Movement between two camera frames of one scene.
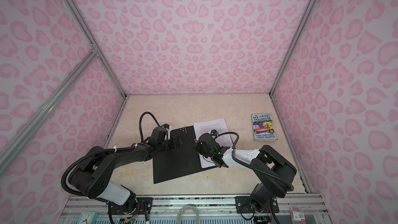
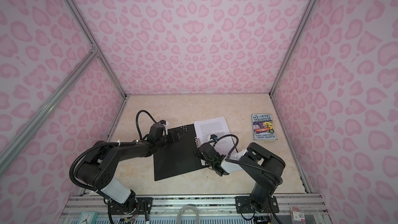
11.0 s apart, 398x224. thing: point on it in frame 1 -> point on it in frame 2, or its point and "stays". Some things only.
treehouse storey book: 263,128 stays
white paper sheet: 224,136 stays
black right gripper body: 200,149 -> 200,155
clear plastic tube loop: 180,210 stays
